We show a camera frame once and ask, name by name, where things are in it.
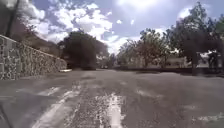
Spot row of trees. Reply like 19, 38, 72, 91
115, 1, 224, 73

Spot wooded slope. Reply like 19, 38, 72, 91
0, 0, 63, 58

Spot large dark tree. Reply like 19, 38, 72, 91
57, 30, 110, 71

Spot stone retaining wall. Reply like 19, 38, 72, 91
0, 34, 68, 81

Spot pale building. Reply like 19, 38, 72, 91
163, 54, 189, 69

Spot low dark wall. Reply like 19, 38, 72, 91
113, 67, 224, 76

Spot grey asphalt road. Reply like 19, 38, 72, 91
0, 68, 224, 128

